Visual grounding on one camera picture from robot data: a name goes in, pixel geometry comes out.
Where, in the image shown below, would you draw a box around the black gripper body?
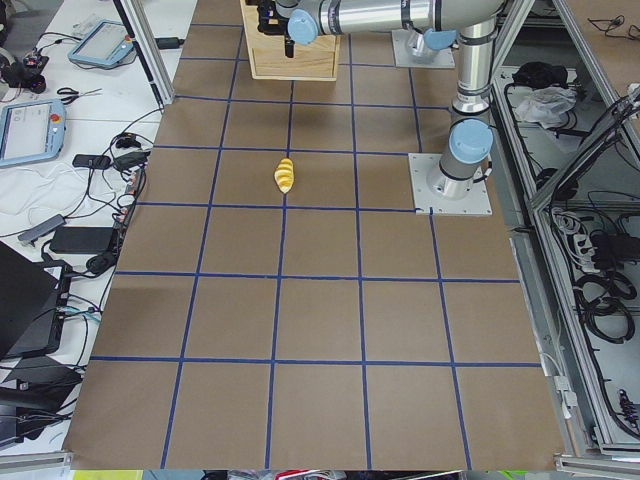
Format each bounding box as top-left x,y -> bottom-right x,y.
256,0 -> 280,31

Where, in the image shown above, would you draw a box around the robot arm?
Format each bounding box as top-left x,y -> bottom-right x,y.
253,0 -> 502,200

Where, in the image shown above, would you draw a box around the wooden drawer cabinet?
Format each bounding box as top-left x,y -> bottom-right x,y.
240,1 -> 341,82

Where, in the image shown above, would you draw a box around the toy bread loaf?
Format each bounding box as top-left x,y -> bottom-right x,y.
274,158 -> 295,194

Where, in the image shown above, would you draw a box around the upper teach pendant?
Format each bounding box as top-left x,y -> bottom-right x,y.
67,20 -> 134,69

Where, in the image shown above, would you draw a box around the teach pendant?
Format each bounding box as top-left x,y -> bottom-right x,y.
67,20 -> 134,69
1,99 -> 66,168

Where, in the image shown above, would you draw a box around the black scissors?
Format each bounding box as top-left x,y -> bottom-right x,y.
56,87 -> 102,105

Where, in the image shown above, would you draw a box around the lower teach pendant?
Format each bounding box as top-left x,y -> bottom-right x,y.
1,99 -> 66,168

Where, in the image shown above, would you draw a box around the black cloth bundle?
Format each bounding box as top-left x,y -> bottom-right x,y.
512,62 -> 568,89

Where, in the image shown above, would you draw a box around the white crumpled cloth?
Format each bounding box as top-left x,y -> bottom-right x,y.
514,86 -> 577,129

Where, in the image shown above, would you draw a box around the black power brick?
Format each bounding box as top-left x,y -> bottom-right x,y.
50,226 -> 114,254

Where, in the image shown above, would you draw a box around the black laptop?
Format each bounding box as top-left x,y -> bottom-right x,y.
1,244 -> 71,360

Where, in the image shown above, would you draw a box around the white power strip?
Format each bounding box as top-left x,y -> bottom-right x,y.
570,233 -> 599,273

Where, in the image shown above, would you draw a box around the aluminium frame post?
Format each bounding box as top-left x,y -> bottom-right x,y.
113,0 -> 175,110

